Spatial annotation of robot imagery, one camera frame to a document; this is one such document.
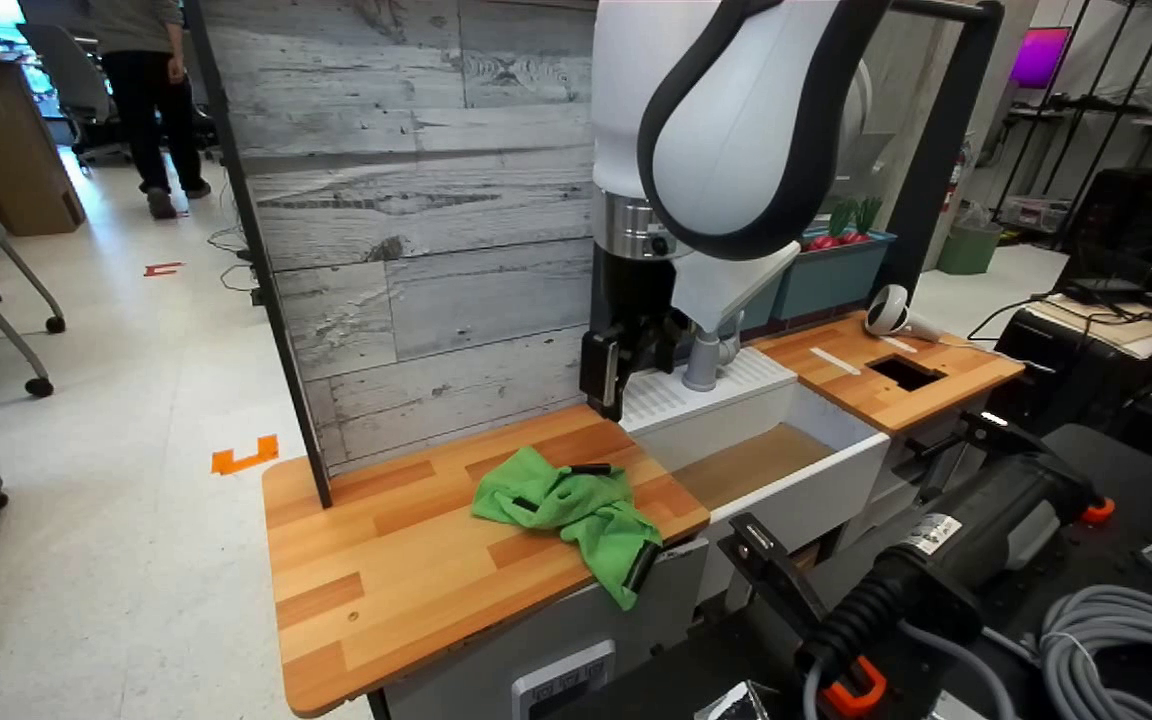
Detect orange floor tape marker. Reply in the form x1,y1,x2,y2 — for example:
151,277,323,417
207,434,282,480

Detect white stick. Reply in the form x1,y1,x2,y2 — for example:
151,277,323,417
807,346,867,382

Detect grey coiled cable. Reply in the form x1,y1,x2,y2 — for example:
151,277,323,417
1033,581,1152,720

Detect green cloth towel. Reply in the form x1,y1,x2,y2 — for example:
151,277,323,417
468,446,668,618

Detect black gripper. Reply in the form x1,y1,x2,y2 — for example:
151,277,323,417
577,250,703,424

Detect black slanted frame post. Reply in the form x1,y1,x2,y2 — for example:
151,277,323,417
179,0,336,513

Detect dark office chair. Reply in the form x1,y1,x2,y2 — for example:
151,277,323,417
19,15,121,169

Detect black clamp with orange ends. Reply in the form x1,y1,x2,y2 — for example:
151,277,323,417
719,414,1119,720

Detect grey wood-look back panel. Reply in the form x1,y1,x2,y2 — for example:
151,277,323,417
196,0,605,472

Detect white sink basin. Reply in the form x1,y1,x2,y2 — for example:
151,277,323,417
607,348,896,557

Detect white ring controller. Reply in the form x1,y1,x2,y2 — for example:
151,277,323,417
859,281,915,340

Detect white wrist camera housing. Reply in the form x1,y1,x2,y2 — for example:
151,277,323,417
668,236,807,340

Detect wooden desk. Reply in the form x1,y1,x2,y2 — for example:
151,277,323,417
0,49,89,242

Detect green bucket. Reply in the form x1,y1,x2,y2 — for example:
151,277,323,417
931,213,1004,281

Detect red items in bin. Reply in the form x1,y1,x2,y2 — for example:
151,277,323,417
801,228,871,258

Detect person in dark trousers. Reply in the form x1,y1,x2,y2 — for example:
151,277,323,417
83,0,216,226

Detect black frame with crossbar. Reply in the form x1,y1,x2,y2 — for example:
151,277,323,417
867,0,1007,305

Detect metal shelf rack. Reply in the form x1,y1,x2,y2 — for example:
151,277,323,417
987,0,1152,243

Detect wooden counter with cutout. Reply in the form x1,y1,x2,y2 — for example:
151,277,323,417
749,309,1028,440

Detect purple lit monitor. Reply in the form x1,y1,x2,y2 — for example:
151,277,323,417
1007,23,1075,96

